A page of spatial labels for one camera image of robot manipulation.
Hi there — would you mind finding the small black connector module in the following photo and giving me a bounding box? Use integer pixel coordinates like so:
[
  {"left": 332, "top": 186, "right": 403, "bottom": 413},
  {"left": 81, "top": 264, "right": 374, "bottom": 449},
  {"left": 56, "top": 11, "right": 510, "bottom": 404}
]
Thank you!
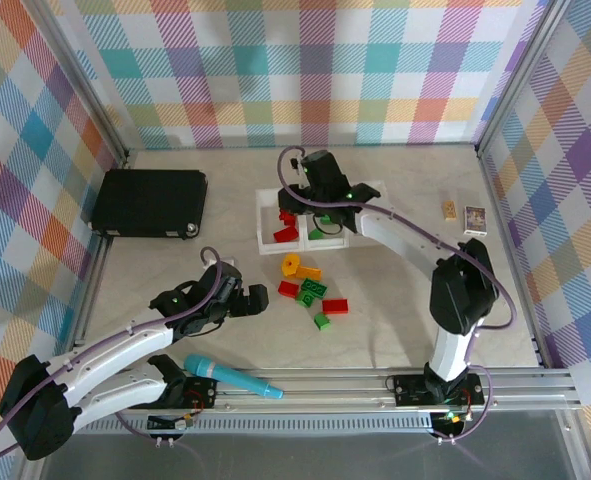
[
  {"left": 147, "top": 412, "right": 199, "bottom": 432},
  {"left": 437, "top": 409, "right": 471, "bottom": 431}
]

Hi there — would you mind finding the clear three-compartment container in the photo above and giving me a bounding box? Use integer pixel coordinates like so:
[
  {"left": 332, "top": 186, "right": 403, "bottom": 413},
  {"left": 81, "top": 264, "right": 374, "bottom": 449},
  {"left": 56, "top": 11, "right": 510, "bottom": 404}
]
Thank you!
[{"left": 254, "top": 182, "right": 395, "bottom": 256}]

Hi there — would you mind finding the slotted grey cable duct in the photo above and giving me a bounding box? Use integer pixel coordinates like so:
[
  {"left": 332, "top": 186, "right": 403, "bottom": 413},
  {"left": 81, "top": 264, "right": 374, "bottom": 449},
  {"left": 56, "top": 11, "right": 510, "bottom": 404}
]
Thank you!
[{"left": 74, "top": 415, "right": 436, "bottom": 435}]

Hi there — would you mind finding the small purple card box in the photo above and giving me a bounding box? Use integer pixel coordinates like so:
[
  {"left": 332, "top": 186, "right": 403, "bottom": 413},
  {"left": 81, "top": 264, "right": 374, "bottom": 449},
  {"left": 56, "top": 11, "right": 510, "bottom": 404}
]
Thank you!
[{"left": 462, "top": 204, "right": 489, "bottom": 239}]

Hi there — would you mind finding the teal marker pen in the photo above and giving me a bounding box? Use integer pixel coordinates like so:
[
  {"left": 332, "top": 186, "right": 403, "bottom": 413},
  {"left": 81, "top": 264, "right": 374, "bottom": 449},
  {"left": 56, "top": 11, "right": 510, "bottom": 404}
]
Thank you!
[{"left": 183, "top": 353, "right": 285, "bottom": 400}]

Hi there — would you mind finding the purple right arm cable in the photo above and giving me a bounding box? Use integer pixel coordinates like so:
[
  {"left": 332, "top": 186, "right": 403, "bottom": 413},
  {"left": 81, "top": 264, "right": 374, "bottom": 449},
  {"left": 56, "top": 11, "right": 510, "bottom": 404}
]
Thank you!
[{"left": 277, "top": 145, "right": 519, "bottom": 444}]

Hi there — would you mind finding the aluminium side rail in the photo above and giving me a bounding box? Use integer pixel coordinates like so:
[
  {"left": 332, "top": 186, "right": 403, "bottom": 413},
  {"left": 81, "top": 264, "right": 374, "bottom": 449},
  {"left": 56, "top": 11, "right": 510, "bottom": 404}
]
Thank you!
[{"left": 62, "top": 234, "right": 114, "bottom": 374}]

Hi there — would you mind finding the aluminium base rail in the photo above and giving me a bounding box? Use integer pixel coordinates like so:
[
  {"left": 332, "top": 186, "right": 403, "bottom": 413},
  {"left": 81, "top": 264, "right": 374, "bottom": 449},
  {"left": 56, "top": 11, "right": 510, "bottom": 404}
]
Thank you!
[{"left": 29, "top": 367, "right": 584, "bottom": 416}]

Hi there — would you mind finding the aluminium corner post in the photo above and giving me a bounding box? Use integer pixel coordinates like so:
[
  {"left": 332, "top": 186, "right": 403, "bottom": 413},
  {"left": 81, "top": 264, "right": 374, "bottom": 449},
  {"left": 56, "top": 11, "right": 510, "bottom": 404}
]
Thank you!
[
  {"left": 24, "top": 0, "right": 131, "bottom": 166},
  {"left": 476, "top": 0, "right": 574, "bottom": 159}
]

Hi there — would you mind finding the black hard case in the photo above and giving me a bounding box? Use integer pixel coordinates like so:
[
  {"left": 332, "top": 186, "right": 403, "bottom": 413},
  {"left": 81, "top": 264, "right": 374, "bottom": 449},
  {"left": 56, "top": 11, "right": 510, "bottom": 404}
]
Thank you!
[{"left": 88, "top": 168, "right": 209, "bottom": 240}]

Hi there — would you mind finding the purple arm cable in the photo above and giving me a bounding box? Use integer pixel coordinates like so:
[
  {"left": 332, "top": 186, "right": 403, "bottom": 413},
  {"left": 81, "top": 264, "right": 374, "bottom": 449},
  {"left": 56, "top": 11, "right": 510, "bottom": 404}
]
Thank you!
[
  {"left": 277, "top": 145, "right": 519, "bottom": 444},
  {"left": 0, "top": 245, "right": 225, "bottom": 464}
]

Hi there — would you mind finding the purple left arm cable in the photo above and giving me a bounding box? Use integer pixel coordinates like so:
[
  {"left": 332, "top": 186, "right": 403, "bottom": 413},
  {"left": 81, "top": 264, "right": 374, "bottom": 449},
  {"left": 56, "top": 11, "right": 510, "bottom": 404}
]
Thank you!
[{"left": 0, "top": 245, "right": 225, "bottom": 464}]

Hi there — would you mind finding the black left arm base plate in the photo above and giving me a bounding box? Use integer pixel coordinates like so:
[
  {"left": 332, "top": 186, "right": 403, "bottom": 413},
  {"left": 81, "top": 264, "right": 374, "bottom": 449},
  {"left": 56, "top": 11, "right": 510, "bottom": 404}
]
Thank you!
[{"left": 162, "top": 377, "right": 219, "bottom": 409}]

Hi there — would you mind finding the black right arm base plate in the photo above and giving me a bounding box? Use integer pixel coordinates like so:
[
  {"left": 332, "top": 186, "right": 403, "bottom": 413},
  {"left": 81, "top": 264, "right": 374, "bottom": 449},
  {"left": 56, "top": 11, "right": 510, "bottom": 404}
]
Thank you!
[{"left": 393, "top": 373, "right": 487, "bottom": 407}]

